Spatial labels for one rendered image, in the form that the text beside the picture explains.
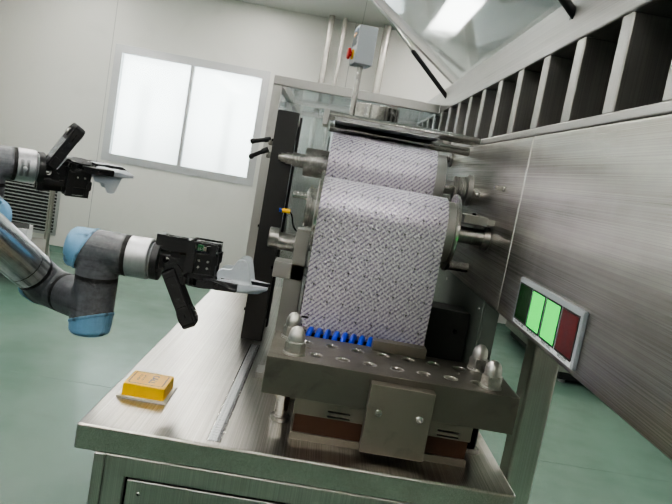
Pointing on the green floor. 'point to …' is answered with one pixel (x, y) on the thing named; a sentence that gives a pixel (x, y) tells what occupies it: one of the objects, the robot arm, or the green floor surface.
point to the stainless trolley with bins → (45, 228)
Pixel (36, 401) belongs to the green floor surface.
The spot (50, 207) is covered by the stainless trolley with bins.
